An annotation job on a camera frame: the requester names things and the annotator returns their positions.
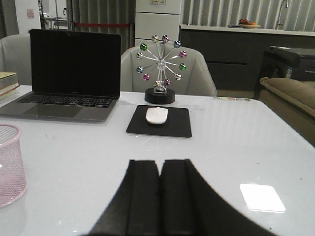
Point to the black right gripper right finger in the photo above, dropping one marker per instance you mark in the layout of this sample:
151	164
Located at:
191	207

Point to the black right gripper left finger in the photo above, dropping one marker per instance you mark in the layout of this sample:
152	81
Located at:
134	209

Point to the pink mesh pen holder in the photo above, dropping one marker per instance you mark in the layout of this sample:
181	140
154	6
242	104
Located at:
13	182

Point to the black mouse pad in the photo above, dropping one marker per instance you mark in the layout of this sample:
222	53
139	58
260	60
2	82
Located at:
176	125

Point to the white computer mouse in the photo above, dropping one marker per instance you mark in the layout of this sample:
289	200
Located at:
156	115

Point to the grey chair behind ornament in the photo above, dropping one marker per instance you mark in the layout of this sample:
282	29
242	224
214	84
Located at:
187	70

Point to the grey laptop computer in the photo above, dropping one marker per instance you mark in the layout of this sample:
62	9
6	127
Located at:
76	76

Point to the ferris wheel desk ornament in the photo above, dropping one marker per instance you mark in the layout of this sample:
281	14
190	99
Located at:
159	93

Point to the brown cushioned sofa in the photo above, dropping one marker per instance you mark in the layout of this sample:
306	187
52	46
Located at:
293	101

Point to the dark kitchen counter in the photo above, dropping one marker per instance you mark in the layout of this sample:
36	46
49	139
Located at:
234	55

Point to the bottom book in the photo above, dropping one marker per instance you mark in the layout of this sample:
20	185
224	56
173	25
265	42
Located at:
7	94

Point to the middle book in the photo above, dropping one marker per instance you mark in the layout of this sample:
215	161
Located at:
8	88

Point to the yellow top book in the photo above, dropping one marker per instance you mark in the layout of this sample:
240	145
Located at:
7	79

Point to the white cabinet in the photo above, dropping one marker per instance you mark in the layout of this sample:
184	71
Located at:
157	17

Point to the fruit bowl on counter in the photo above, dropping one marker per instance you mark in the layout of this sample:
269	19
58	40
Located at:
245	23

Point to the red barrier tape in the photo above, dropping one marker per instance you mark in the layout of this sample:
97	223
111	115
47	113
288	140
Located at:
94	25

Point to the grey chair behind laptop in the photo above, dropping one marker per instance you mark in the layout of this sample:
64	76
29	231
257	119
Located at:
15	56

